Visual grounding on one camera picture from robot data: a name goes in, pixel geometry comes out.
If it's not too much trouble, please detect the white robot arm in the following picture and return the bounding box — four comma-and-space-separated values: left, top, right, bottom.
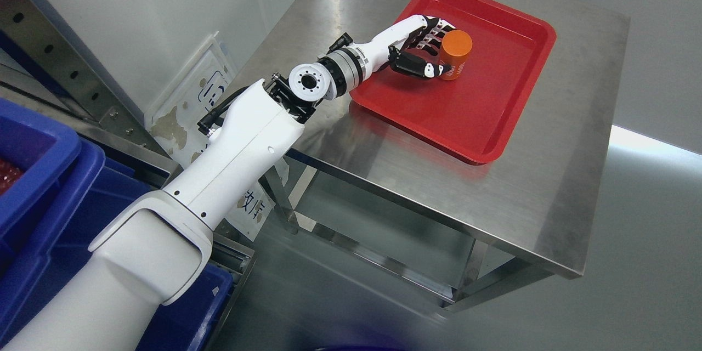
3, 35, 366, 350

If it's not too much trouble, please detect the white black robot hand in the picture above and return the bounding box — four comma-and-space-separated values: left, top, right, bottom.
349, 14, 456, 79

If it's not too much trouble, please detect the white label sign board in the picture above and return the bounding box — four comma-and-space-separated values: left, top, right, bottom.
144, 32, 303, 241

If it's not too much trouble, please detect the steel shelf rack frame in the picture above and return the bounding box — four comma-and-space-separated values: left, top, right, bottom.
2, 0, 256, 350

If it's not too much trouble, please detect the stainless steel table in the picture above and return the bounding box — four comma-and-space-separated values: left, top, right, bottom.
231, 0, 630, 311

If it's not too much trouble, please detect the orange cylindrical capacitor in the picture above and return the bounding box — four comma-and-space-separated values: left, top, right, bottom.
439, 30, 473, 81

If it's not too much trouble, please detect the red plastic tray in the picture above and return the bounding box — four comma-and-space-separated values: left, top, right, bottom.
350, 0, 557, 165

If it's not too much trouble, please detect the blue bin lower far right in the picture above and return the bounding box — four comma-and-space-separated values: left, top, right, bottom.
2, 138, 233, 350

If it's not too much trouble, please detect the large blue bin upper right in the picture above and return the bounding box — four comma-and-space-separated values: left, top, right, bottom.
1, 99, 81, 259

